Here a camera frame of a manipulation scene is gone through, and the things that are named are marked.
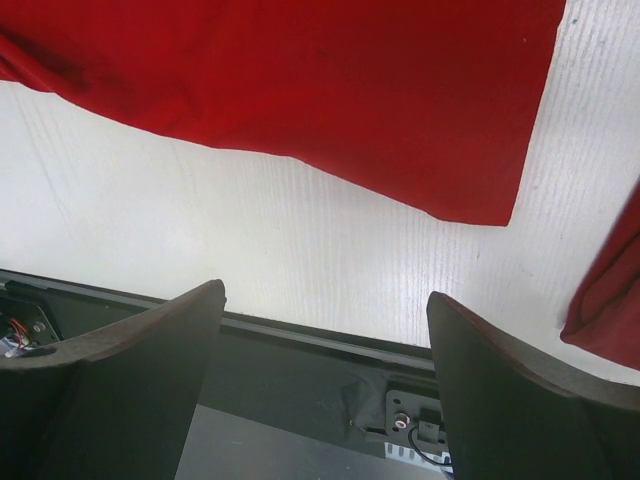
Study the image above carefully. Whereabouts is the folded dark red t shirt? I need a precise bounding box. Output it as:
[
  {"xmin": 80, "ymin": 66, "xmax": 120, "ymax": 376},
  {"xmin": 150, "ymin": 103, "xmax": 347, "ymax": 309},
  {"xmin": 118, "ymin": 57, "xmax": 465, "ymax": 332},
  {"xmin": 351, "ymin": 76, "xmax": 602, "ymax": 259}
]
[{"xmin": 560, "ymin": 189, "xmax": 640, "ymax": 370}]

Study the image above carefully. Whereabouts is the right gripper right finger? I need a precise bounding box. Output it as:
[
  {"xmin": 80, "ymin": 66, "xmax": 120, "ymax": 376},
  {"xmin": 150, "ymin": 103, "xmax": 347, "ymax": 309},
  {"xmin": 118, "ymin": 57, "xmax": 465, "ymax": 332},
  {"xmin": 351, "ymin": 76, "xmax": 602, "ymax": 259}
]
[{"xmin": 427, "ymin": 292, "xmax": 639, "ymax": 480}]

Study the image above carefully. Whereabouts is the right white cable duct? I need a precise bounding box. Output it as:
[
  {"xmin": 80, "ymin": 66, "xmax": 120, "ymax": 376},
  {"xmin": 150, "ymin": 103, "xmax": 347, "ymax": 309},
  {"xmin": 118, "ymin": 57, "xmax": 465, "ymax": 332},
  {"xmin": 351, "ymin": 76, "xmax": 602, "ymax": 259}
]
[{"xmin": 384, "ymin": 442, "xmax": 453, "ymax": 473}]

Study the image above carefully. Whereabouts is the bright red t shirt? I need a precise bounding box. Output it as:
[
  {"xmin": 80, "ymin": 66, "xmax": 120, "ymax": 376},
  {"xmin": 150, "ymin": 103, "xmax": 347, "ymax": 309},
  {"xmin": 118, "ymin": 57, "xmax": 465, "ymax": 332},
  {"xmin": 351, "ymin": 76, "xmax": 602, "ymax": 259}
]
[{"xmin": 1, "ymin": 1, "xmax": 565, "ymax": 226}]

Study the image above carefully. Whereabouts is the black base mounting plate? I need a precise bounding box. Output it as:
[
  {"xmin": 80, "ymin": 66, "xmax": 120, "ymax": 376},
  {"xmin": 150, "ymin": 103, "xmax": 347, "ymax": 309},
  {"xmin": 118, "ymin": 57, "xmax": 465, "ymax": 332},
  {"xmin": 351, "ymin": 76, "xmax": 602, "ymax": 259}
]
[{"xmin": 0, "ymin": 268, "xmax": 451, "ymax": 446}]

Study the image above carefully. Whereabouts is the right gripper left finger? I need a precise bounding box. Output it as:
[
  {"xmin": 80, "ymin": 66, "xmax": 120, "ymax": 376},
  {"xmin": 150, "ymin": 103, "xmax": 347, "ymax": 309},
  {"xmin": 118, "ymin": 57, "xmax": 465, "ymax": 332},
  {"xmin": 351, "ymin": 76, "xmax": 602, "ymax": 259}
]
[{"xmin": 1, "ymin": 280, "xmax": 225, "ymax": 479}]

